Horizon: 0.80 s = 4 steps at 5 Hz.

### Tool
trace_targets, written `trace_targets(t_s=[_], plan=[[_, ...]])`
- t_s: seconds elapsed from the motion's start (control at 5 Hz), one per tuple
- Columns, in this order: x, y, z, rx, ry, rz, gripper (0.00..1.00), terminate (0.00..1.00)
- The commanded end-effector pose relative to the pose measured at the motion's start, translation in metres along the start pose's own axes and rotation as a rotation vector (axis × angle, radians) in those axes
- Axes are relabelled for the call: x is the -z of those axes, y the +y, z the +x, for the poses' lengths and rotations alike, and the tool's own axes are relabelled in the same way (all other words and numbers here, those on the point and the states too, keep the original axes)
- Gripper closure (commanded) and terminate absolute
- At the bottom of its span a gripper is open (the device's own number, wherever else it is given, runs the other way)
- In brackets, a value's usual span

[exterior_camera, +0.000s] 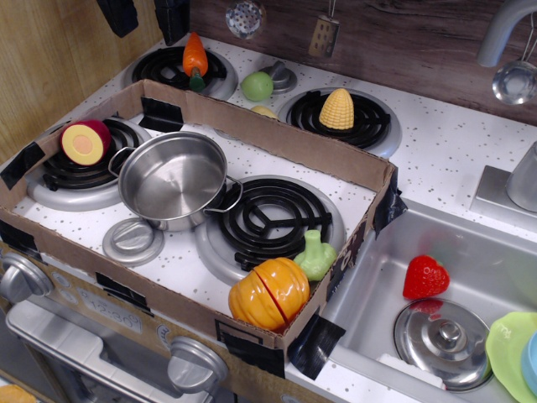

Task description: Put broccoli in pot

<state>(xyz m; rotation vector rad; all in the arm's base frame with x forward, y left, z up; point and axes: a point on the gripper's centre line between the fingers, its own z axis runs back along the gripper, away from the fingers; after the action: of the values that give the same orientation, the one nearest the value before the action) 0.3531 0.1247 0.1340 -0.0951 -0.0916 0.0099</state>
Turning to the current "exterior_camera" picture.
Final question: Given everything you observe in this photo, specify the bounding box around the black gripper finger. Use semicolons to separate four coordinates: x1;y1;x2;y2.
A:
96;0;138;38
154;0;190;46

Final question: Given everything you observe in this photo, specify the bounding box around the stainless steel pot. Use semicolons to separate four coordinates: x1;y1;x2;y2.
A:
108;131;244;232

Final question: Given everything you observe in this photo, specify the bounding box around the steel pot lid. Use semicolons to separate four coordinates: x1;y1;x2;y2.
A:
393;298;493;392

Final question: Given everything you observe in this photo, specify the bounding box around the back left stove burner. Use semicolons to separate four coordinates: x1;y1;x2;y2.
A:
122;46;238;101

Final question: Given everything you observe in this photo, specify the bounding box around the stove burner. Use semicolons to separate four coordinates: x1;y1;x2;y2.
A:
279;87;402;159
122;46;238;101
28;118;151;212
195;175;347;285

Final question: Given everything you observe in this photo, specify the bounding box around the orange toy carrot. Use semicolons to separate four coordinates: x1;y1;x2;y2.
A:
182;32;209;92

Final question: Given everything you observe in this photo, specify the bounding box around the hanging metal strainer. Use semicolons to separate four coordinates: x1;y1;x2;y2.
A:
225;1;266;39

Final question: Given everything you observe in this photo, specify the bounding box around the green toy apple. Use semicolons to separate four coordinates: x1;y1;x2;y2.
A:
240;71;274;102

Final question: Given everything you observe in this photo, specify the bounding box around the yellow toy potato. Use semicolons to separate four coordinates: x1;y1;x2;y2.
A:
251;105;279;120

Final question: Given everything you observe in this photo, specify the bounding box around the silver back stove knob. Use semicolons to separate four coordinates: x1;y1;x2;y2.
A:
261;61;298;95

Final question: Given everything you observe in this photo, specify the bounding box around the silver stove knob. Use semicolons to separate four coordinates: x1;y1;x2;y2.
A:
102;218;164;267
261;61;298;95

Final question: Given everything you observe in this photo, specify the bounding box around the halved red toy fruit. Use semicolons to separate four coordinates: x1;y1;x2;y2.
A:
60;119;112;166

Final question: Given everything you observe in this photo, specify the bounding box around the hanging metal grater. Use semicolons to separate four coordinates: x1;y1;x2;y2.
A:
308;0;341;58

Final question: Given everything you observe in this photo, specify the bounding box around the front left stove burner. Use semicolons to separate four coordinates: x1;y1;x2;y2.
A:
28;118;151;212

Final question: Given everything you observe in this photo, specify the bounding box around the yellow toy corn cob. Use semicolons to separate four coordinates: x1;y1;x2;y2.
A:
319;88;355;130

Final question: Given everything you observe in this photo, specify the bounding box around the front right stove burner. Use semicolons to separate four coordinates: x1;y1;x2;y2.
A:
195;175;347;285

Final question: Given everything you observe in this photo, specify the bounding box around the silver front stove knob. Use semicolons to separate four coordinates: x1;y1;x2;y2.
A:
102;218;164;267

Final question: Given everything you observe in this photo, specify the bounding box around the back right stove burner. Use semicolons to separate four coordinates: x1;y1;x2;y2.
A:
279;87;402;159

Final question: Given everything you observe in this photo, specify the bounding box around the left silver oven knob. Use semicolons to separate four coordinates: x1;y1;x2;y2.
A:
1;252;54;304

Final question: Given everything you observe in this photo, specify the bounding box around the silver oven knob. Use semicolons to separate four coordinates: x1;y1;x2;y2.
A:
1;252;54;304
167;336;228;394

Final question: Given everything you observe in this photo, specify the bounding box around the orange toy pumpkin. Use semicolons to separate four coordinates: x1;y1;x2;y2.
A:
228;258;310;332

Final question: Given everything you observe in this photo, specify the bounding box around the grey sink faucet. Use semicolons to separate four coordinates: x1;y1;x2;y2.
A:
477;0;536;67

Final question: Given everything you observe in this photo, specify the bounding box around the hanging steel ladle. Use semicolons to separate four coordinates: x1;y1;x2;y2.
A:
492;13;536;106

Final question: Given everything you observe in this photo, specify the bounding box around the right silver oven knob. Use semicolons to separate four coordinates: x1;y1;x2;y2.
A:
167;336;228;394

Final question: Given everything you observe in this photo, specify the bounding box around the red toy strawberry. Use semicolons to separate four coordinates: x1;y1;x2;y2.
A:
403;255;451;300

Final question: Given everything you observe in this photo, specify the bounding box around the stainless steel sink basin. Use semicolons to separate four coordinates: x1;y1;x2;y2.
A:
323;203;536;402

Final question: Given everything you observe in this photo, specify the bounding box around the light green plastic plate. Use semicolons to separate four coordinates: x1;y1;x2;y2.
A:
486;311;536;402

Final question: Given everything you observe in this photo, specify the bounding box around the blue plastic bowl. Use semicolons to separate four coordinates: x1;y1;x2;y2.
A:
521;332;537;395

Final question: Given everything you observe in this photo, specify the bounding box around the silver oven door handle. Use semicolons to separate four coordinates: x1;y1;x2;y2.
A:
6;301;219;402

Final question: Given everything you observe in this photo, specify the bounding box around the grey faucet handle base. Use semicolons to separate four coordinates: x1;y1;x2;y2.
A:
470;143;536;233

